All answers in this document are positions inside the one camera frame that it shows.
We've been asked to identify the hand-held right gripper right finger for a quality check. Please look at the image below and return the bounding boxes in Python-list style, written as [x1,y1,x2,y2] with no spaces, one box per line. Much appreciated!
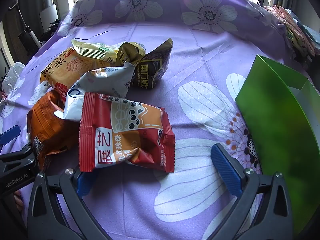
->
[211,143,293,240]

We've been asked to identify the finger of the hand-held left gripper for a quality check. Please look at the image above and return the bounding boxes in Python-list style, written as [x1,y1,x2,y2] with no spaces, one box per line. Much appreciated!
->
[0,125,35,165]

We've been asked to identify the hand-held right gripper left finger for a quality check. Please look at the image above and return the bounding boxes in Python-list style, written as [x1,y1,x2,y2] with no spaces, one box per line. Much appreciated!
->
[27,167,110,240]

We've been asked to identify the orange-brown snack packet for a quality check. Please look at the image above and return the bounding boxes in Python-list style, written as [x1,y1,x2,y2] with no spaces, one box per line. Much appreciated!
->
[26,90,82,172]

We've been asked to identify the green cardboard box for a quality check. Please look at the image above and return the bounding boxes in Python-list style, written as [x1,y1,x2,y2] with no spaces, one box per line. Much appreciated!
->
[235,54,320,235]

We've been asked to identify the white red-edged snack packet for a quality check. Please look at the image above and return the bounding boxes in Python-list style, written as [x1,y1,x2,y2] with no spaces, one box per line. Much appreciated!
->
[54,81,87,122]

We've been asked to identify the red bubble tea snack packet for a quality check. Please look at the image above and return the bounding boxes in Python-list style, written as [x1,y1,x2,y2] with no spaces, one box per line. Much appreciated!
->
[78,92,175,173]

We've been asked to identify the yellow-orange rice cracker packet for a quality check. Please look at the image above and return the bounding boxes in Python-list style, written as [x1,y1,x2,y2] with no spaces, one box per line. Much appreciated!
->
[40,47,105,90]

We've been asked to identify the white and orange snack packet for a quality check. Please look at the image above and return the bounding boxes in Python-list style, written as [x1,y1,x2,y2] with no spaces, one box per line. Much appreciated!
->
[75,63,135,99]

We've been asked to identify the pale yellow-green snack packet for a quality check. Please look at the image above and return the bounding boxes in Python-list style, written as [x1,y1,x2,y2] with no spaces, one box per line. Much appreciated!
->
[71,39,120,67]

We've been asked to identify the black snack packet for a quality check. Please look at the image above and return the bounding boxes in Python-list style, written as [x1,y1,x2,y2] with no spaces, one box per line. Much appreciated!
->
[130,38,173,90]

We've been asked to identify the gold snack packet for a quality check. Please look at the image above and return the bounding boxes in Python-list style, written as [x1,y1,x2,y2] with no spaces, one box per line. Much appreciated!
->
[116,42,147,67]

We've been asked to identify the person's left hand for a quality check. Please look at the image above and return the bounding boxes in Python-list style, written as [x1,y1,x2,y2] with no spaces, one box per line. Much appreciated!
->
[14,191,25,213]

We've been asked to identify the white plastic bag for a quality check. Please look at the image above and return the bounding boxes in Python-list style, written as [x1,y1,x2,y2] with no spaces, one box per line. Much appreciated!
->
[0,62,25,100]

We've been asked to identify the dark clothes heap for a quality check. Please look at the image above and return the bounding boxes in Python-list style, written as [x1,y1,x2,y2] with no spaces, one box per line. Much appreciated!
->
[40,19,62,43]

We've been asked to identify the purple floral bed sheet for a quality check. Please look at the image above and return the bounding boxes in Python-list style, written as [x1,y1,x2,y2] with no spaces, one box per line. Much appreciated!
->
[0,0,303,240]

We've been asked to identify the white board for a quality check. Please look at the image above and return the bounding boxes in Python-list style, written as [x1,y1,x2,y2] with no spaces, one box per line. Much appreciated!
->
[40,4,59,30]

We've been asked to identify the pile of folded clothes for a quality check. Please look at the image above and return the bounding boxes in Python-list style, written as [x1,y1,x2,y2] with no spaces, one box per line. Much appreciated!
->
[262,4,320,68]

